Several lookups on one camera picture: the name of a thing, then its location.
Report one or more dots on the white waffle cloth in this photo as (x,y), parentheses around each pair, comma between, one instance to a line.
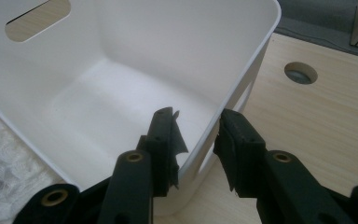
(9,168)

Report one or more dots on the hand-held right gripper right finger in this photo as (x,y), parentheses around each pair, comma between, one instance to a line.
(248,168)

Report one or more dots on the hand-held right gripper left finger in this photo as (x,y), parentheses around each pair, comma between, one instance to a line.
(161,155)

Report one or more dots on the white plastic bin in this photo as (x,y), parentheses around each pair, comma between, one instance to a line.
(121,77)

